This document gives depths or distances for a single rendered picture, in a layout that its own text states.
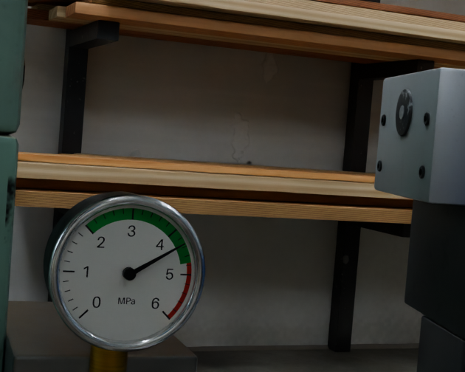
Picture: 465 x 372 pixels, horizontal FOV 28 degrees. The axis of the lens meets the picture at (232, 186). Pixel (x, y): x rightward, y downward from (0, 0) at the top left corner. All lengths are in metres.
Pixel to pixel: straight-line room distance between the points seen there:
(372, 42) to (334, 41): 0.12
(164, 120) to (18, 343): 2.60
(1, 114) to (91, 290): 0.10
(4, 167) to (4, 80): 0.04
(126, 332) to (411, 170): 0.33
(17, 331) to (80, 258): 0.09
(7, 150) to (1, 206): 0.02
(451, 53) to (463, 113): 2.26
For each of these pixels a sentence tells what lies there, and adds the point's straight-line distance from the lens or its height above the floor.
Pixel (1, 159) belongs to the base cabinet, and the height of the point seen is 0.70.
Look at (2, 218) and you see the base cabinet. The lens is 0.42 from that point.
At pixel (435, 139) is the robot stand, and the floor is 0.73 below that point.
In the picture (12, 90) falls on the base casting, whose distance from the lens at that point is 0.42.
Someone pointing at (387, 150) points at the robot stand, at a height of 0.72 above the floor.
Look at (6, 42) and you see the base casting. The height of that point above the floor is 0.75.
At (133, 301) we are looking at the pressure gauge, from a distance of 0.37.
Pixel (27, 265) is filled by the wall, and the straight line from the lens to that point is 2.94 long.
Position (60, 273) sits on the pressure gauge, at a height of 0.66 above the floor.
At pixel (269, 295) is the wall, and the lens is 3.20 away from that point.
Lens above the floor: 0.72
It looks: 3 degrees down
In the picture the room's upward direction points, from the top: 5 degrees clockwise
